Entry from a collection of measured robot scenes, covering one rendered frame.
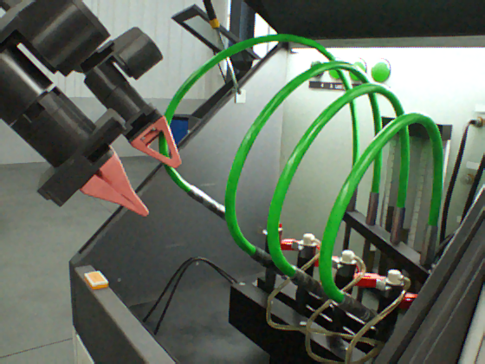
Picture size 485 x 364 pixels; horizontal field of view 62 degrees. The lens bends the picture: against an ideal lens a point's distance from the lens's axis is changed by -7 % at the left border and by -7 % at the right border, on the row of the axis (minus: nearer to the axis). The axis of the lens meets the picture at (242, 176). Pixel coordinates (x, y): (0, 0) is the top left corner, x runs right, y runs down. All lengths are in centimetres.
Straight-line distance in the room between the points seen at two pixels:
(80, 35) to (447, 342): 47
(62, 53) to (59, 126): 6
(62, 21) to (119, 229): 61
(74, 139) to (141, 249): 60
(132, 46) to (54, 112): 33
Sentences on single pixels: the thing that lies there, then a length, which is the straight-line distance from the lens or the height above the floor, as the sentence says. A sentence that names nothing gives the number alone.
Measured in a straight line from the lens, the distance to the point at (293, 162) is 50.
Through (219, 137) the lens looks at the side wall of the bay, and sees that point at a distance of 101.
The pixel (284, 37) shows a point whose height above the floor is 141.
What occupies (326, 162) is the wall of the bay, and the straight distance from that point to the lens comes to 102.
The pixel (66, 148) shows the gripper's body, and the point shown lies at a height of 127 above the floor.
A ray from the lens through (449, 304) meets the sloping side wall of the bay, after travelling 49.
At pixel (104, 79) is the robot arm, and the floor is 133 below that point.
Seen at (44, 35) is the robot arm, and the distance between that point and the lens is 40.
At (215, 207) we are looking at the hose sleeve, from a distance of 74.
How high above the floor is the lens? 133
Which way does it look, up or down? 12 degrees down
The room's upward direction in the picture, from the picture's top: 4 degrees clockwise
